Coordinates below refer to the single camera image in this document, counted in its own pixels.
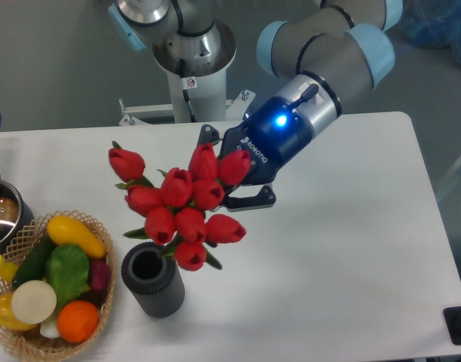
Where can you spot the red tulip bouquet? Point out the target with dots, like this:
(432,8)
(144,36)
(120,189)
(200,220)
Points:
(175,212)

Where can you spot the white round radish slice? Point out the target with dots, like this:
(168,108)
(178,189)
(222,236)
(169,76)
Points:
(33,302)

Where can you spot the black device at table edge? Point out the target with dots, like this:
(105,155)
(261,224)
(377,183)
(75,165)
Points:
(452,316)

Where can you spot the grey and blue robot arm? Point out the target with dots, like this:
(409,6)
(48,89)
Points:
(328,60)

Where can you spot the woven wicker basket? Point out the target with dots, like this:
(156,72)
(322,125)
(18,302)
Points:
(30,345)

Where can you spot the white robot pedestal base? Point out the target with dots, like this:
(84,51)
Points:
(196,70)

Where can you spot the green cucumber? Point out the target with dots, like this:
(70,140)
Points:
(34,265)

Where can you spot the green lettuce leaf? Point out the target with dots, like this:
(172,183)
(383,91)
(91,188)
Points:
(67,272)

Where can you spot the dark grey ribbed vase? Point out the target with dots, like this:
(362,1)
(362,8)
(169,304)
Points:
(154,281)

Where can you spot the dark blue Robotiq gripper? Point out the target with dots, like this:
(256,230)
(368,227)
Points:
(273,135)

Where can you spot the yellow bell pepper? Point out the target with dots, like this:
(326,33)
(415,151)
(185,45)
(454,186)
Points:
(7,318)

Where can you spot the yellow squash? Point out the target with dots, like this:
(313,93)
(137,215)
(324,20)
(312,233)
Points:
(67,230)

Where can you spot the white leek stalk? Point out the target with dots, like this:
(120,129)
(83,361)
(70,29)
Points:
(49,329)

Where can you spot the orange fruit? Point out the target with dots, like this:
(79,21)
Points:
(77,321)

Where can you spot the yellow banana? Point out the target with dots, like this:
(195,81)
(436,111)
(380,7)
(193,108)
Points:
(7,270)

